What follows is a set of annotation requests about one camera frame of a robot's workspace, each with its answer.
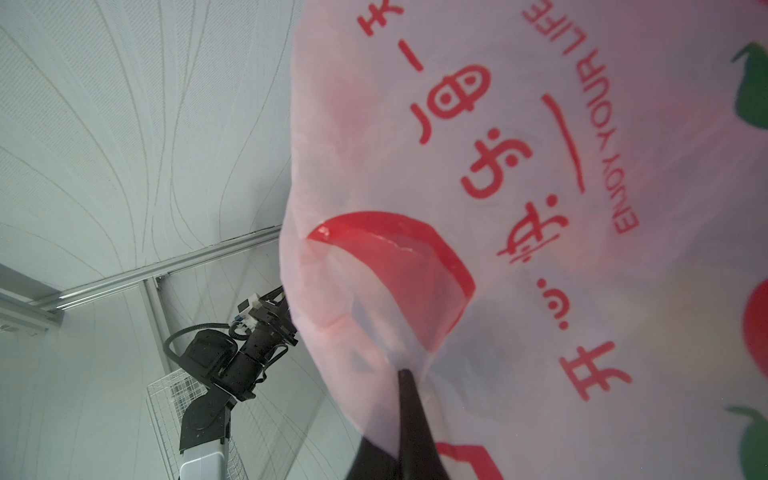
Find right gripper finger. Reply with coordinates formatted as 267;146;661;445
344;368;451;480

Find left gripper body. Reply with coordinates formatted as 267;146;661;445
224;286;298;401

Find pink plastic bag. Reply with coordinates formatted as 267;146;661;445
280;1;767;479

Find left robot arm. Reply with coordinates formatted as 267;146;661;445
163;286;298;479

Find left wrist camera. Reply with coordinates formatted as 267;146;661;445
233;293;263;331

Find white wire basket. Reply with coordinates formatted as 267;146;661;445
146;367;250;480

